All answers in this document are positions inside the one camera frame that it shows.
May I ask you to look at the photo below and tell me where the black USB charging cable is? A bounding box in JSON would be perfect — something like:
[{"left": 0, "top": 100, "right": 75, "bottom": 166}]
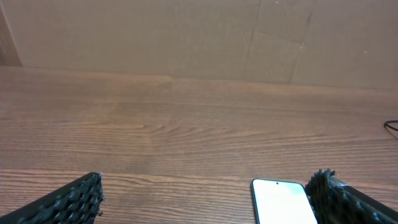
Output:
[{"left": 383, "top": 119, "right": 398, "bottom": 133}]

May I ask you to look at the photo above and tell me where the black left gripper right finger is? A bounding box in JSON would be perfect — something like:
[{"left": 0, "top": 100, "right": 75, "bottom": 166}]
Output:
[{"left": 305, "top": 169, "right": 397, "bottom": 224}]

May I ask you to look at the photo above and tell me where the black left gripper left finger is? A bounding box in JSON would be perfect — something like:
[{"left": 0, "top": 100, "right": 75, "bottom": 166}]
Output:
[{"left": 1, "top": 172, "right": 104, "bottom": 224}]

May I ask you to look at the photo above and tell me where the Galaxy smartphone with blue screen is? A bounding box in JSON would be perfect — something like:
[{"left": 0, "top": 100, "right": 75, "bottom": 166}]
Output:
[{"left": 251, "top": 179, "right": 317, "bottom": 224}]

